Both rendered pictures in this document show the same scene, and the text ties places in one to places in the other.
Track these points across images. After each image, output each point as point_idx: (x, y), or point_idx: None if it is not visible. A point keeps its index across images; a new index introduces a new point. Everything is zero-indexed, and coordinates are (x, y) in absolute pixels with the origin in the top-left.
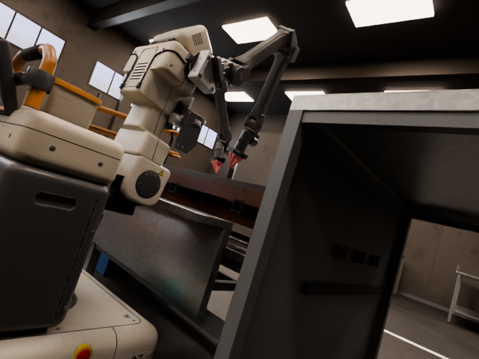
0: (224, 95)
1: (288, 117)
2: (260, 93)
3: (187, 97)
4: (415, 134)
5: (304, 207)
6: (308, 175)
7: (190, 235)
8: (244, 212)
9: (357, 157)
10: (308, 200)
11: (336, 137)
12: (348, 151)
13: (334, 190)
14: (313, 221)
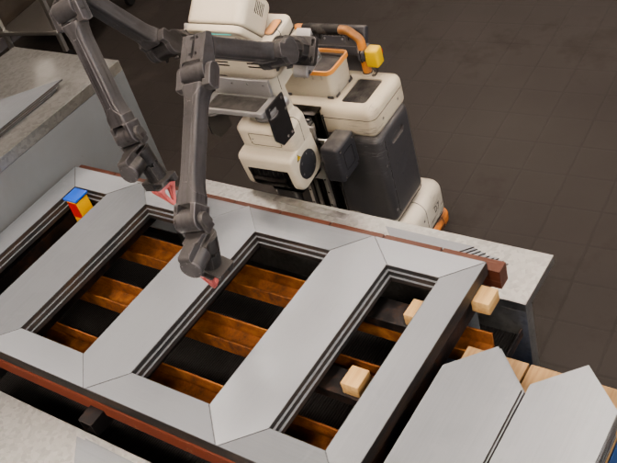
0: (184, 101)
1: (124, 73)
2: (115, 83)
3: (220, 75)
4: (34, 86)
5: (108, 148)
6: (103, 124)
7: None
8: None
9: (28, 135)
10: (104, 144)
11: (66, 103)
12: (45, 123)
13: (68, 153)
14: (97, 167)
